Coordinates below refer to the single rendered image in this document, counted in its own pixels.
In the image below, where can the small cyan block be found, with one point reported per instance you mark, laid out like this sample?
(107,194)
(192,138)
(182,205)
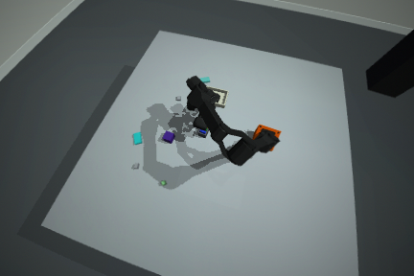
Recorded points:
(138,138)

